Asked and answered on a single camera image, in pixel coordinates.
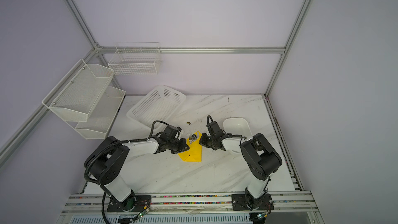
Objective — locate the white wire wall basket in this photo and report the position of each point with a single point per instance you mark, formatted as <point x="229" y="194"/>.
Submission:
<point x="136" y="58"/>

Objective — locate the white rectangular plastic tray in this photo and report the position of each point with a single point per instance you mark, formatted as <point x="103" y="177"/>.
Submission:
<point x="237" y="126"/>

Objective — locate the white two-tier mesh shelf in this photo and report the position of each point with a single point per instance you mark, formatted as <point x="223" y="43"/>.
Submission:
<point x="86" y="100"/>

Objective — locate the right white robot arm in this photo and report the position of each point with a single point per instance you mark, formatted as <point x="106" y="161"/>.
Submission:
<point x="262" y="161"/>

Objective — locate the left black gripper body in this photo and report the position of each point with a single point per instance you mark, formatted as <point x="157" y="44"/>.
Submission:
<point x="176" y="146"/>

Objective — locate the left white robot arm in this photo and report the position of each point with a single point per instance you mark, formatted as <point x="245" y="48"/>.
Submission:
<point x="103" y="167"/>

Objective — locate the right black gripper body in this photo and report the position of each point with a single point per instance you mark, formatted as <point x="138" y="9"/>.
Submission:
<point x="208" y="141"/>

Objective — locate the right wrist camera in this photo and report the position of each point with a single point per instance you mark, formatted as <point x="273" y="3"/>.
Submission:
<point x="213" y="128"/>

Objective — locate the white perforated plastic basket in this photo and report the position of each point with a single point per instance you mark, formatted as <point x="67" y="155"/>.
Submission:
<point x="161" y="103"/>

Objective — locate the aluminium front mounting rail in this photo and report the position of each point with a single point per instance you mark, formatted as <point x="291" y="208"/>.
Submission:
<point x="211" y="208"/>

